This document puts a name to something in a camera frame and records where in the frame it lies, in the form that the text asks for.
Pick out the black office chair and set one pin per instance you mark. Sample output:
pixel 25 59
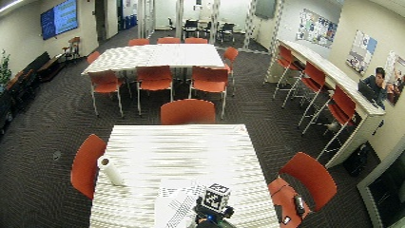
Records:
pixel 191 27
pixel 227 30

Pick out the white table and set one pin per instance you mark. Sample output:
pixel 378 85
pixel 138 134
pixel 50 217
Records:
pixel 157 57

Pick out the ceiling light strip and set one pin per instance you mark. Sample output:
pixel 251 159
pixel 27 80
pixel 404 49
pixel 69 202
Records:
pixel 10 5

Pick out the glass door panel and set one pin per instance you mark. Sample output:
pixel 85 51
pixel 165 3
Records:
pixel 386 193

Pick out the orange bar stool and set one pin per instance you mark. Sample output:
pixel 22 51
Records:
pixel 315 77
pixel 286 58
pixel 342 106

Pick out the black laptop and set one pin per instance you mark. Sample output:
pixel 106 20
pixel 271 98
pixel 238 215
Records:
pixel 367 90

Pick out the green plant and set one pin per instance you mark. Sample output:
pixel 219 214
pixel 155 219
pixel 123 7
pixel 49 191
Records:
pixel 5 68

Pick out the bulletin board with papers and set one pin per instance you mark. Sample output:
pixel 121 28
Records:
pixel 316 27

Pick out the black flat device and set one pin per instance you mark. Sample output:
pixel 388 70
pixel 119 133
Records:
pixel 279 213

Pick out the black remote device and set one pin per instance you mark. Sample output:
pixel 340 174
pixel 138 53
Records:
pixel 299 205

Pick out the blue wall screen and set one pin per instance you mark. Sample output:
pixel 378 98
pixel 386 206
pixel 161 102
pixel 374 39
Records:
pixel 59 19

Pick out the blue bins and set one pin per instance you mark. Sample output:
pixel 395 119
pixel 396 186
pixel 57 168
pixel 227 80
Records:
pixel 129 22

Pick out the blue and white poster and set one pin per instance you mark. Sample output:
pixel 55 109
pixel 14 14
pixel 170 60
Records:
pixel 362 52

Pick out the white marker cube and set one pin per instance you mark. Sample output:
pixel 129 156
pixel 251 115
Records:
pixel 217 197

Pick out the black bench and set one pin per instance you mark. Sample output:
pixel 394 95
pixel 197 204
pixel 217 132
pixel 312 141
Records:
pixel 26 82

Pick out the dark wall monitor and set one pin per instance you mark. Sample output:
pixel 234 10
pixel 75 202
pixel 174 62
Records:
pixel 266 8

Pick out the white bar counter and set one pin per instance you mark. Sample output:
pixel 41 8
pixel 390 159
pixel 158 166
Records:
pixel 338 79

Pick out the printed paper sheet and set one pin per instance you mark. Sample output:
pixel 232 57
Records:
pixel 182 205

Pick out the round floor outlet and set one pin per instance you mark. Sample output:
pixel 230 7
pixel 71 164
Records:
pixel 57 155

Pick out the orange chair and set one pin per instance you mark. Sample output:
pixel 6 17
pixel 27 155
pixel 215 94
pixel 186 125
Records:
pixel 93 57
pixel 210 80
pixel 169 40
pixel 106 83
pixel 139 42
pixel 189 112
pixel 197 40
pixel 231 55
pixel 155 79
pixel 310 179
pixel 87 166

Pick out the wooden chair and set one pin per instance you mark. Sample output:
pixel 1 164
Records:
pixel 73 47

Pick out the black bag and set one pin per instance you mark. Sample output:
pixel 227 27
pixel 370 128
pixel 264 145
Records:
pixel 356 160

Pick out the framed wall poster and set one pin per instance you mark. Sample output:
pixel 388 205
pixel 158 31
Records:
pixel 396 79

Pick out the white paper towel roll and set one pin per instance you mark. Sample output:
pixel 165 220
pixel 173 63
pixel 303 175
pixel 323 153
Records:
pixel 113 172

